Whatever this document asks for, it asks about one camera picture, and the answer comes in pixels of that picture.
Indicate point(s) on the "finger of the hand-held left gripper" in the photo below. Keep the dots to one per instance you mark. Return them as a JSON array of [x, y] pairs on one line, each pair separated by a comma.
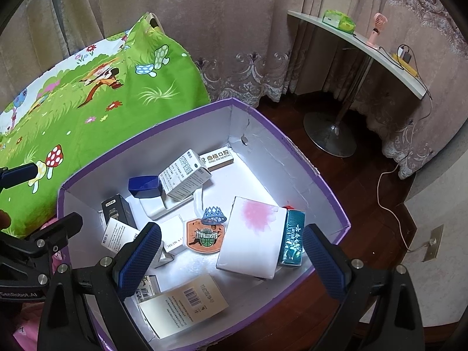
[[20, 174], [62, 232]]

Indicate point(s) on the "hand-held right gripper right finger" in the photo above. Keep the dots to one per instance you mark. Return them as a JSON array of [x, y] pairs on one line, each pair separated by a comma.
[[323, 259]]

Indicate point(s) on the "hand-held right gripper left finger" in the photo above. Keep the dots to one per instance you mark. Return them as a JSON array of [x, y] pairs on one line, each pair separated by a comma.
[[140, 259]]

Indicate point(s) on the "teal green box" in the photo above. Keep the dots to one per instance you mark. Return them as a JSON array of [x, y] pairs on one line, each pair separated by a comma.
[[291, 239]]

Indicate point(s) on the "small white box black text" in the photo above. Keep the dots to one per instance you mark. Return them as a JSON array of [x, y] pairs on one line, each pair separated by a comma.
[[174, 234]]

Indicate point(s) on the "white medicine box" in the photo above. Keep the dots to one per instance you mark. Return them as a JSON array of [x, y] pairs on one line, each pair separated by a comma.
[[184, 175], [119, 234]]

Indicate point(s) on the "purple white cardboard box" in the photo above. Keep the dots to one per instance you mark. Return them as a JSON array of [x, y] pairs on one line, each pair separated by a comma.
[[256, 175]]

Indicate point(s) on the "person's left hand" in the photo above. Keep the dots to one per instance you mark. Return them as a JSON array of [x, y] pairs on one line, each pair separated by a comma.
[[4, 221]]

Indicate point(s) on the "silver small box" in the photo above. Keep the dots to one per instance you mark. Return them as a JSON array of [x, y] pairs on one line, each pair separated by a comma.
[[164, 257]]

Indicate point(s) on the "white blue print box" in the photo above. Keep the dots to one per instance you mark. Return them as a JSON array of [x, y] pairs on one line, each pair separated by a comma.
[[148, 288]]

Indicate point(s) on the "pink cloth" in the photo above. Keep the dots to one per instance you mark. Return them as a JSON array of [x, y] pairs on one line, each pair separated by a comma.
[[36, 321]]

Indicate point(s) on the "white flat box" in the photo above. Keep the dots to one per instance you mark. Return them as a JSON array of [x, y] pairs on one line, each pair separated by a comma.
[[164, 208]]

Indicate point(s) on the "beige barcode box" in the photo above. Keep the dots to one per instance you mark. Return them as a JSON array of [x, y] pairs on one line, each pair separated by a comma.
[[182, 307]]

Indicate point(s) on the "red small item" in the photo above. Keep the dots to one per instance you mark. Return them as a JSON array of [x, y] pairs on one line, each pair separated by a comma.
[[288, 206]]

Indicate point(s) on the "orange basketball hoop toy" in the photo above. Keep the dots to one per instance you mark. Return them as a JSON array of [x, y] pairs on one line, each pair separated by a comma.
[[203, 237]]

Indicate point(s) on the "dark blue small box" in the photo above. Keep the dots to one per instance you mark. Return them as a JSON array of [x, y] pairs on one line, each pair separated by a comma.
[[145, 187]]

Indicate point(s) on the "large white pink flower box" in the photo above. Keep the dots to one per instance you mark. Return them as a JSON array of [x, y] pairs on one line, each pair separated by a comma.
[[252, 241]]

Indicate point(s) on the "green printed blanket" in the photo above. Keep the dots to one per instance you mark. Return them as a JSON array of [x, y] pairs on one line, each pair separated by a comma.
[[91, 124]]

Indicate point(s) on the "metal socket plate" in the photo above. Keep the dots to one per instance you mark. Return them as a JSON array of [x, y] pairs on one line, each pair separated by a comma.
[[433, 243]]

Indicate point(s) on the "white long box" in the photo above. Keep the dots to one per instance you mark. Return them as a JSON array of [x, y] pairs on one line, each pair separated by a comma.
[[218, 159]]

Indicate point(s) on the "yellow power strip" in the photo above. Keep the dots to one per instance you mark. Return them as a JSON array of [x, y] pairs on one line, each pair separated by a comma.
[[408, 67]]

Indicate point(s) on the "white curved table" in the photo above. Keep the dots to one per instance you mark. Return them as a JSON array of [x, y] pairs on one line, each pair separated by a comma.
[[365, 47]]

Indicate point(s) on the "plug-in charger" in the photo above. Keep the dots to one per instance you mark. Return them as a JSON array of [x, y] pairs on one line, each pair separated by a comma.
[[405, 55]]

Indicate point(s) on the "pink handheld fan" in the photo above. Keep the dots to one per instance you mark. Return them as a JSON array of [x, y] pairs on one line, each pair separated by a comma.
[[373, 31]]

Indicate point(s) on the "green tissue box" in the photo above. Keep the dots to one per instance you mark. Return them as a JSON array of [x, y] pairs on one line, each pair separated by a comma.
[[339, 21]]

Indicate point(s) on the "beige curtain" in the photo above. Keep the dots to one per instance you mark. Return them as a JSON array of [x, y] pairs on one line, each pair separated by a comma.
[[219, 25]]

